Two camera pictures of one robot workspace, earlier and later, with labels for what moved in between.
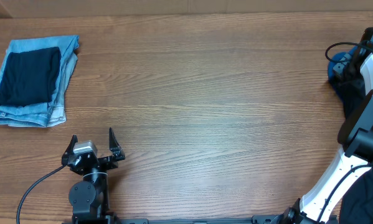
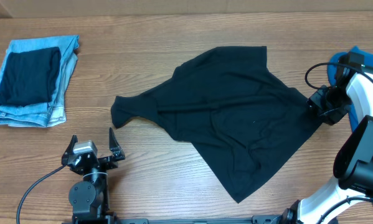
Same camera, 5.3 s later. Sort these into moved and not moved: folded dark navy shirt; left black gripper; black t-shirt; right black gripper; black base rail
Moved: right black gripper; black t-shirt
Not moved: black base rail; folded dark navy shirt; left black gripper
